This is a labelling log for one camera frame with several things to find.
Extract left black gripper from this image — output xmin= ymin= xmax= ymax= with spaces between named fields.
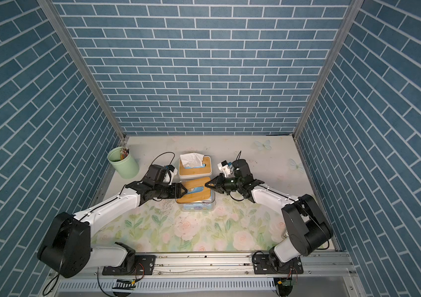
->
xmin=153 ymin=181 xmax=189 ymax=198

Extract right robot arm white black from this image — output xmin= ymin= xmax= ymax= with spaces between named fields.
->
xmin=205 ymin=159 xmax=334 ymax=273

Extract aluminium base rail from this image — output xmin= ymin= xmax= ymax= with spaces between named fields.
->
xmin=56 ymin=251 xmax=356 ymax=278

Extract green circuit board right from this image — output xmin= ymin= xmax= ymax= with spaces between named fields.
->
xmin=276 ymin=278 xmax=295 ymax=288

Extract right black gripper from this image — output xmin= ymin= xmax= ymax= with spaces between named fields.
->
xmin=206 ymin=174 xmax=243 ymax=196

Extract pens in cup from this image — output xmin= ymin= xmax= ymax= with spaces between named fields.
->
xmin=120 ymin=147 xmax=130 ymax=160

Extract dark bamboo lid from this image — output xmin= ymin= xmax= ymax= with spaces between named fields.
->
xmin=177 ymin=177 xmax=212 ymax=204

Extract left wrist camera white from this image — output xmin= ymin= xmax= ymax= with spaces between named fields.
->
xmin=163 ymin=165 xmax=178 ymax=185

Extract clear plastic tissue box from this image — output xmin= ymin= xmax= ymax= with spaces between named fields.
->
xmin=178 ymin=192 xmax=215 ymax=212

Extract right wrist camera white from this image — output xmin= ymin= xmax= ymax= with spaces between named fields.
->
xmin=217 ymin=160 xmax=234 ymax=178

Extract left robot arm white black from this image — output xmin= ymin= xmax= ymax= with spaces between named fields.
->
xmin=37 ymin=164 xmax=188 ymax=278

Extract green pen cup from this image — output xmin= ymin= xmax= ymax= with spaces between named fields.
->
xmin=107 ymin=147 xmax=139 ymax=179

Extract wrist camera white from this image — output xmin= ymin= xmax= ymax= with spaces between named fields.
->
xmin=163 ymin=165 xmax=178 ymax=185
xmin=217 ymin=160 xmax=234 ymax=178

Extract white tissue box base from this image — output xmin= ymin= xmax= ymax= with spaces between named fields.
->
xmin=178 ymin=155 xmax=213 ymax=182

